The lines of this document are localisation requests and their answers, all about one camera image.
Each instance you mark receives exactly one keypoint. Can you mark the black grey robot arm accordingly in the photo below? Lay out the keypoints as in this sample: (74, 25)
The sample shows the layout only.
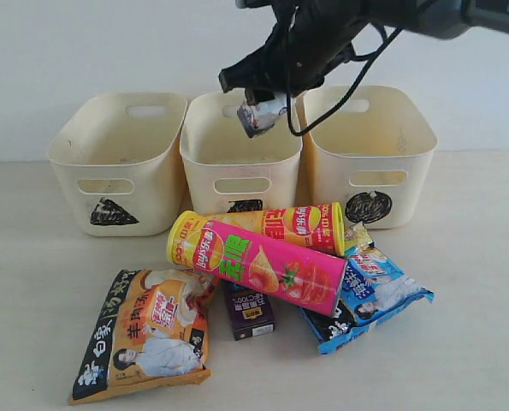
(436, 19)

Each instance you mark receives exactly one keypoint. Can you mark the yellow chips can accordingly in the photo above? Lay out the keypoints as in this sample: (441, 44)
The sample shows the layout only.
(317, 227)

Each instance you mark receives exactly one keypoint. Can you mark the pink chips can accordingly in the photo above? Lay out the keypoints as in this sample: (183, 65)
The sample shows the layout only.
(299, 275)

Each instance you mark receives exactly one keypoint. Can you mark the blue noodle bag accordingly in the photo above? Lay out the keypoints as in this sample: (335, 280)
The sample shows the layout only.
(374, 289)

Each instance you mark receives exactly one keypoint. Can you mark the white milk carton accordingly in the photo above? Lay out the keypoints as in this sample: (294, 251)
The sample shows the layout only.
(257, 119)

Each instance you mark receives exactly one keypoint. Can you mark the orange noodle bag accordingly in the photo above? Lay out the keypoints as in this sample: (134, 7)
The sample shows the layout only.
(152, 331)

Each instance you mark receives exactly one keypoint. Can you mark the purple juice carton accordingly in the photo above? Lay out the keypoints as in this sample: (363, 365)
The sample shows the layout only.
(249, 311)

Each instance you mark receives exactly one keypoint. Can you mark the cream bin triangle mark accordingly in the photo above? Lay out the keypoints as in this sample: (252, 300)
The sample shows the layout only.
(118, 164)

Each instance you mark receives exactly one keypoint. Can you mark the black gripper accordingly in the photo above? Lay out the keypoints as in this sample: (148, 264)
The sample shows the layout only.
(301, 50)

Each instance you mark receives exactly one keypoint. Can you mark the cream bin circle mark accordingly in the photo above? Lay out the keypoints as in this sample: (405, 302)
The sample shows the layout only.
(372, 157)

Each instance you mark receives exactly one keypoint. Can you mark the cream bin square mark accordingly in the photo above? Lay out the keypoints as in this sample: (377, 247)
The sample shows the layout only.
(226, 170)

